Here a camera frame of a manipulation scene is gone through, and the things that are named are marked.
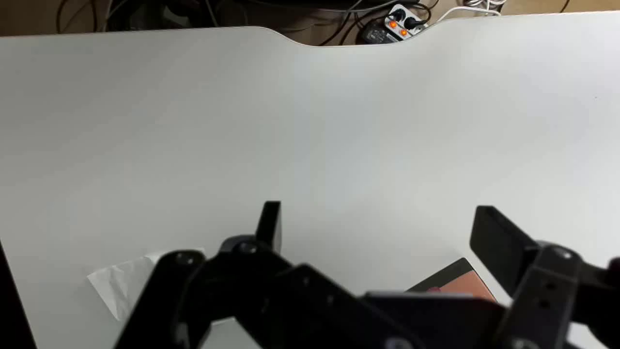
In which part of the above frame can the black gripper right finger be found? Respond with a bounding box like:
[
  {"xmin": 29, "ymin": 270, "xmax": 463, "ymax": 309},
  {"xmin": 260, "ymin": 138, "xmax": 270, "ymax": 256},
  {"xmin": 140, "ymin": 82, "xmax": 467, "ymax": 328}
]
[{"xmin": 469, "ymin": 204, "xmax": 620, "ymax": 349}]

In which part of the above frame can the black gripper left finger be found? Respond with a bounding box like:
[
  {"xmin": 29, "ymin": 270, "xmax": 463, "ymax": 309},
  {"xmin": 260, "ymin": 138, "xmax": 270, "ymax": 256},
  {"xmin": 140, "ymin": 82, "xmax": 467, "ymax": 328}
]
[{"xmin": 115, "ymin": 200, "xmax": 390, "ymax": 349}]

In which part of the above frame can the brown pink tissue box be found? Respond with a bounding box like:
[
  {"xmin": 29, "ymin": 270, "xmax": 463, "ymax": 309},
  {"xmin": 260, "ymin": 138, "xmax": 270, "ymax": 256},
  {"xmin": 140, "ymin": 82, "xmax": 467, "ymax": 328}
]
[{"xmin": 405, "ymin": 256, "xmax": 500, "ymax": 305}]

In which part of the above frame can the clear plastic bag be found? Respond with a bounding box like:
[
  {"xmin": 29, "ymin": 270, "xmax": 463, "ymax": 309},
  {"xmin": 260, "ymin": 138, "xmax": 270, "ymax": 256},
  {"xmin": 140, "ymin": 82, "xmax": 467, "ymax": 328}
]
[{"xmin": 86, "ymin": 253, "xmax": 161, "ymax": 324}]

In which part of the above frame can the black power adapter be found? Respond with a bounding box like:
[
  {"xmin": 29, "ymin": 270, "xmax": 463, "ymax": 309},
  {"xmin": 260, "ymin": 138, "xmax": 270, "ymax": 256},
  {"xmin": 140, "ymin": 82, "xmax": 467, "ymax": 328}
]
[{"xmin": 357, "ymin": 22, "xmax": 403, "ymax": 47}]

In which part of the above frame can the white orange power strip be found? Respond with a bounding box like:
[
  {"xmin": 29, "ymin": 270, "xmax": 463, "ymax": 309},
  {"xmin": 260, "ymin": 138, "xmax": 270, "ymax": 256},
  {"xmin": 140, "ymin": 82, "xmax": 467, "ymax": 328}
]
[{"xmin": 382, "ymin": 2, "xmax": 431, "ymax": 43}]

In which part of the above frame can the black cable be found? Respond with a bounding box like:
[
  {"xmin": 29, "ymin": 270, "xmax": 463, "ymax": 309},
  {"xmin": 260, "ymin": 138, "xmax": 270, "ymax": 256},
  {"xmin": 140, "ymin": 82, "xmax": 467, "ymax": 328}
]
[{"xmin": 318, "ymin": 0, "xmax": 390, "ymax": 47}]

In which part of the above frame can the white cable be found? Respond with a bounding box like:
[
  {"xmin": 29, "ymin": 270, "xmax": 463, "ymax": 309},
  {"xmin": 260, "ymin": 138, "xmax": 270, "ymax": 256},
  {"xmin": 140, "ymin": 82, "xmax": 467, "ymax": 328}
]
[{"xmin": 436, "ymin": 2, "xmax": 508, "ymax": 26}]

